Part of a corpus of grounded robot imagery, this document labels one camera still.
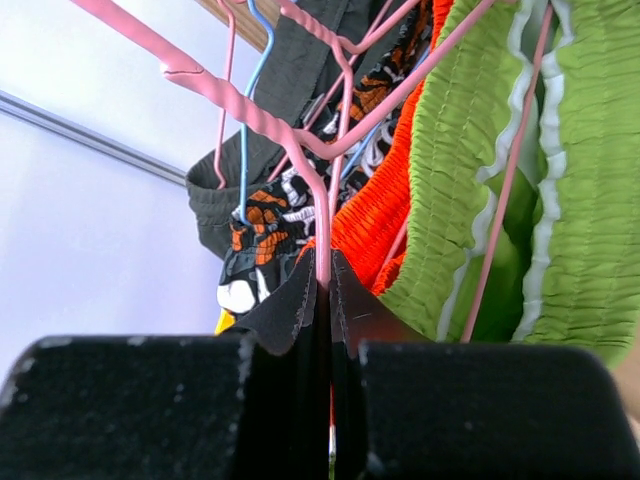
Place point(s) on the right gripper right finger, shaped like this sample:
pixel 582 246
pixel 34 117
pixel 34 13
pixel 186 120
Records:
pixel 407 408

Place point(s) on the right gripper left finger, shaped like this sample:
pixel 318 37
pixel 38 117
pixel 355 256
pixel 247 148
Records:
pixel 250 403

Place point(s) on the camouflage orange black shorts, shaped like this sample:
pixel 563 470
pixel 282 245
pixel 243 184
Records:
pixel 278 220

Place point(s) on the bright orange shorts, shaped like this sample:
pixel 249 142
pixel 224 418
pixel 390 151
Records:
pixel 370 228

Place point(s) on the lime green shorts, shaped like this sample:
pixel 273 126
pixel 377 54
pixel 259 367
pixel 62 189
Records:
pixel 524 182

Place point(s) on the pink hanger with green shorts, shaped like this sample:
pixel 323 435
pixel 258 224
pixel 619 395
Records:
pixel 406 224

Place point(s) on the dark olive shorts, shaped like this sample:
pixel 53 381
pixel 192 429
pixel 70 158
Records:
pixel 298 69

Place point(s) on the wooden clothes rack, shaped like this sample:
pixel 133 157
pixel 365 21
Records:
pixel 247 27

